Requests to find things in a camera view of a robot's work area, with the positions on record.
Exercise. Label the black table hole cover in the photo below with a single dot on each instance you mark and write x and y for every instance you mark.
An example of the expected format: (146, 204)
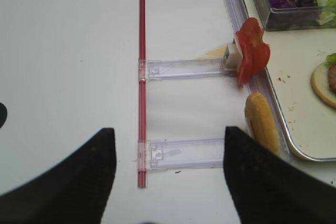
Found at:
(3, 114)

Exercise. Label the bun half left side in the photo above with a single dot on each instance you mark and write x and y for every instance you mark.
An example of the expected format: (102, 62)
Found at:
(262, 122)

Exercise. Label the clear plastic divider lower left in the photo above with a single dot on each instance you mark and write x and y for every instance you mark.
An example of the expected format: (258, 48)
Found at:
(160, 155)

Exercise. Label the clear plastic divider upper left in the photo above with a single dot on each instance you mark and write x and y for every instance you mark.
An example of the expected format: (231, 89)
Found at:
(149, 70)

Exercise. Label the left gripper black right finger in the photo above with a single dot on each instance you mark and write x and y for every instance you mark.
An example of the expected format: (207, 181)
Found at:
(266, 189)

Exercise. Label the clear plastic divider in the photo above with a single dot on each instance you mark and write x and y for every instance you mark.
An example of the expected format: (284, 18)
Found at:
(149, 70)
(160, 155)

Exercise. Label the cheese slice on table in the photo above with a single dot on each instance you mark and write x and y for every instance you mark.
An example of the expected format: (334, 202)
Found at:
(214, 54)

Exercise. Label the clear plastic salad container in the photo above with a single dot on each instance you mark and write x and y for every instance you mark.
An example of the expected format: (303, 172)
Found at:
(274, 19)

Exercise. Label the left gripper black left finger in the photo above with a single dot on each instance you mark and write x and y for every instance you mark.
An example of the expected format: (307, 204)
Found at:
(74, 191)

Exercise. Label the white metal tray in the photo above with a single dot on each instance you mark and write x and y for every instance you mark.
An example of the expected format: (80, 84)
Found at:
(307, 122)

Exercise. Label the red tomato slices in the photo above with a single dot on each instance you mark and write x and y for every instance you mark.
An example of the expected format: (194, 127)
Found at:
(256, 53)

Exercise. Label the clear plastic rail left of tray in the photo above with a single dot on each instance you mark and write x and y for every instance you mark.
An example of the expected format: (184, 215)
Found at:
(258, 83)

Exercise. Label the bottom bun on tray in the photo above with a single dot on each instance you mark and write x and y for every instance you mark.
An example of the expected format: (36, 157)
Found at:
(320, 85)

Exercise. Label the pink meat patty on bun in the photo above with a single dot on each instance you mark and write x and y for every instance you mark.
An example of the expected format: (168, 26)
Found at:
(332, 78)

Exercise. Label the red rod left side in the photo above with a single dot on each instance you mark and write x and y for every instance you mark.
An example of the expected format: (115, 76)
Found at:
(142, 134)

